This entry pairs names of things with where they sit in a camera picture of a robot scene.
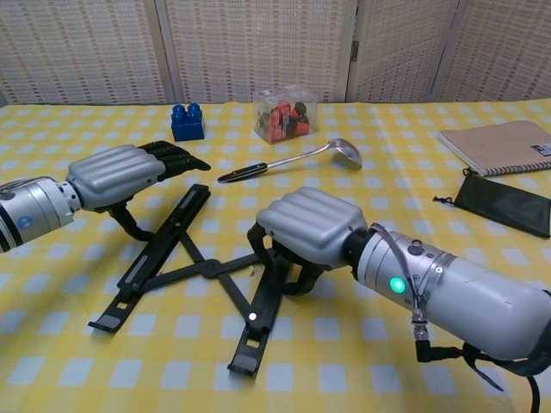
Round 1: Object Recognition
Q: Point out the clear plastic box with pieces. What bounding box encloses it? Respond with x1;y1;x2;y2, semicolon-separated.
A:
252;85;319;145

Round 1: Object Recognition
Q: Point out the white woven screen panel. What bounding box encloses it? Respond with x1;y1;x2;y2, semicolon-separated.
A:
430;0;551;103
346;0;460;103
0;0;176;106
154;0;361;104

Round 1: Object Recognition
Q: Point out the black folding laptop stand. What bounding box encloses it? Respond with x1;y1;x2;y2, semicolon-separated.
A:
88;183;298;379

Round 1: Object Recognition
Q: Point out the metal ladle with black handle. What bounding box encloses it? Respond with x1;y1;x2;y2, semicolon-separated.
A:
217;138;363;184

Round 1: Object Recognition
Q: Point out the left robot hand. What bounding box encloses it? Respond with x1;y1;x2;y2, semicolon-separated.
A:
64;140;212;243

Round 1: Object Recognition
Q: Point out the yellow checkered tablecloth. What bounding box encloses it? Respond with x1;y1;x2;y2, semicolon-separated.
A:
0;99;551;413

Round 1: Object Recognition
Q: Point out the blue building block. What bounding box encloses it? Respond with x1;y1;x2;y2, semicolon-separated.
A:
170;102;206;142

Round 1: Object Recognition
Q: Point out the black drawstring pouch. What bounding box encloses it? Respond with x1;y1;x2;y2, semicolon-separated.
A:
432;167;551;238

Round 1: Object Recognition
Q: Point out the brown spiral notebook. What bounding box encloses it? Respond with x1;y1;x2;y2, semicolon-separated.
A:
434;120;551;177

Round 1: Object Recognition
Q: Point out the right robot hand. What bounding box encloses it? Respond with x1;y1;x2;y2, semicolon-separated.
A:
245;186;369;298

